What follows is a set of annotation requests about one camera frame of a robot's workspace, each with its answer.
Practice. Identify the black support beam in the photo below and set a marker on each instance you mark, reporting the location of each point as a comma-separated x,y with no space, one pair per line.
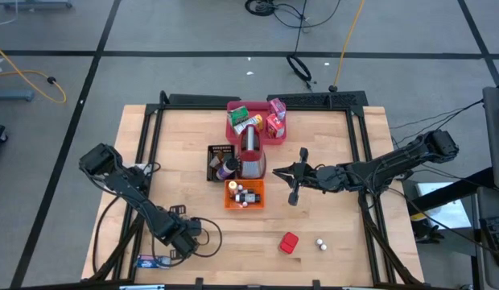
450,191

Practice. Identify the black keyboard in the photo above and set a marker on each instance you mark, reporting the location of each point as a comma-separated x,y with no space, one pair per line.
495,241

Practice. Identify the grey desk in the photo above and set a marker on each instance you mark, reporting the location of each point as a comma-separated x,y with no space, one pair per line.
495,133

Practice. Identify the yellow squeeze bottle white cap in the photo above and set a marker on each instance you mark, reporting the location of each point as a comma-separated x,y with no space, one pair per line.
233,188

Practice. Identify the black slotted plastic basket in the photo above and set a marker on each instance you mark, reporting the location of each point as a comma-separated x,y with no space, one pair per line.
211,175

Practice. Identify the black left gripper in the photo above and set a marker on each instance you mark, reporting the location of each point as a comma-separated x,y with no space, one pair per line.
183,235

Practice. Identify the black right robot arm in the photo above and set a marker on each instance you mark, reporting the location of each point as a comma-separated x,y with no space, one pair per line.
394,165

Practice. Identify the patterned paprika tin red lid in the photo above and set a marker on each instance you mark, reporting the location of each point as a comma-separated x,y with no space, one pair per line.
288,242

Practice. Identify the grey stand foot bar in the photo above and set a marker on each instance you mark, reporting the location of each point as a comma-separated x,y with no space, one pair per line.
32,4
12,96

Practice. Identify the orange slotted plastic basket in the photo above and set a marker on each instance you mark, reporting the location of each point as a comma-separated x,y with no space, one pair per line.
259,205

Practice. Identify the purple Raisin Bran cereal box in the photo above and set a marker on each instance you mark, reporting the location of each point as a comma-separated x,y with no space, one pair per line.
277,108

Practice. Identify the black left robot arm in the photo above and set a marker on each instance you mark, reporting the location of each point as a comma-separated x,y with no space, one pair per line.
124,189

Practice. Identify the purple spice bottle black cap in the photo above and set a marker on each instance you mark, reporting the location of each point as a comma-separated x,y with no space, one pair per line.
226,171

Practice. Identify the yellow Corn Pops cereal box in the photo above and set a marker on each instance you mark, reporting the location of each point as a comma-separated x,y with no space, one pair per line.
249,124

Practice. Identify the black perforated panel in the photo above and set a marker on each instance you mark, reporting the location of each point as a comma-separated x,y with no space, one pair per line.
318,99

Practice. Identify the red cereal box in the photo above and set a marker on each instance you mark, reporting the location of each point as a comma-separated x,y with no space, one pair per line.
275,127

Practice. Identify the blue and white small box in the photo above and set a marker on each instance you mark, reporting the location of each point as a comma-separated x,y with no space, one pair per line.
147,262

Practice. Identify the pink plastic tray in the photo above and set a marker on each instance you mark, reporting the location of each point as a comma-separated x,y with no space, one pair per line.
259,108

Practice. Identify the white sheet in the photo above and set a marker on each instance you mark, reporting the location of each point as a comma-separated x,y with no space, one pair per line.
438,205

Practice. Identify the black solid panel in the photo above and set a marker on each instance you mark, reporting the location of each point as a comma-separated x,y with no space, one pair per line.
201,99

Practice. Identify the grey spice bottle black cap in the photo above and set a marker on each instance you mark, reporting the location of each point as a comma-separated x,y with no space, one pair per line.
249,198

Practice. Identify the black metal table frame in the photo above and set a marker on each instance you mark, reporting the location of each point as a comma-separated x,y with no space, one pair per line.
153,117

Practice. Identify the green cereal box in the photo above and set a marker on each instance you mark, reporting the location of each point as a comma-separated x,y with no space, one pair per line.
238,116

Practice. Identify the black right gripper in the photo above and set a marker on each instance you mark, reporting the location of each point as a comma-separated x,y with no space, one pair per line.
320,179

